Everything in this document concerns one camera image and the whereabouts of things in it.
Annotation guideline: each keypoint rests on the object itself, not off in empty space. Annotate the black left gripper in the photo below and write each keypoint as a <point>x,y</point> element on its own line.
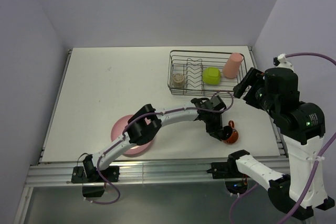
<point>216,131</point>

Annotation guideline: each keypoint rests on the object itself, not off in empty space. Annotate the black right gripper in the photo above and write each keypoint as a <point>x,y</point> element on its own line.
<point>248,78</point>

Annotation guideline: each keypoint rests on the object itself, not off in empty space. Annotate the orange and black mug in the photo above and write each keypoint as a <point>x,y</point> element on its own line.
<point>230,134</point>

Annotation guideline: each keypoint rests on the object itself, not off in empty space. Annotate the pink plastic cup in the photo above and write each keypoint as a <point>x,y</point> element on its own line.
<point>232,65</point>

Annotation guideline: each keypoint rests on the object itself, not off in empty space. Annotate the white and green bowl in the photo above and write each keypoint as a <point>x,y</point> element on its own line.
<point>211,76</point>

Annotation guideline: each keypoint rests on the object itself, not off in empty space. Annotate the speckled ceramic ramekin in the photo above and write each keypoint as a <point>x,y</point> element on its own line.
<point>178,80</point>

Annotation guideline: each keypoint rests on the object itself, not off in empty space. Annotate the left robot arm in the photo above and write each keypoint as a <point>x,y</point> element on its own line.
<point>141,129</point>

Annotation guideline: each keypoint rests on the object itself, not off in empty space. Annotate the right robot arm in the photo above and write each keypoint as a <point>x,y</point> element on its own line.
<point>302,125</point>

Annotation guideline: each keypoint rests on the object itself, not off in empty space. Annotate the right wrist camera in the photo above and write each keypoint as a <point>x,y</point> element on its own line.
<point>281,61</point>

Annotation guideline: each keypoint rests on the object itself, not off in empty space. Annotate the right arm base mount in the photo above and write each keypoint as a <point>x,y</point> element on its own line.
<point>235,181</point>

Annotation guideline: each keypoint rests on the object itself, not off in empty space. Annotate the wire dish rack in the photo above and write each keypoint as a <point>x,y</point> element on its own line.
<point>192,63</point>

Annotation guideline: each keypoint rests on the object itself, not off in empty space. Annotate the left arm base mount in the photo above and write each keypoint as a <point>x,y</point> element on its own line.
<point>79,177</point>

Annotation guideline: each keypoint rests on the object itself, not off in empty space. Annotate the aluminium table rail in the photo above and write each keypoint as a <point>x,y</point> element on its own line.
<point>130,172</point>

